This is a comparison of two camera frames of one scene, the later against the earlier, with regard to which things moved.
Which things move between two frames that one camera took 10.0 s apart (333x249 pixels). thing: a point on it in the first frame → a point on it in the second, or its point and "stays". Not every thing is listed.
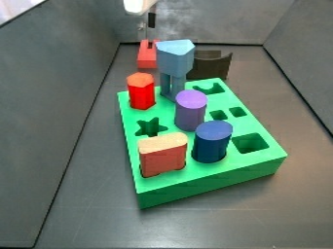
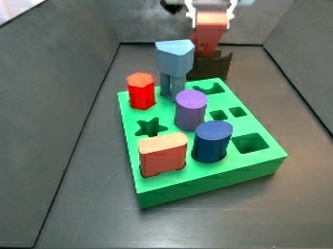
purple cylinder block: [189, 109] stays
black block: [209, 65] stays
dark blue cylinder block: [211, 141] stays
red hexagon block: [140, 89] stays
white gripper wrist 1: [137, 7] → [189, 6]
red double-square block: [147, 54] → [209, 28]
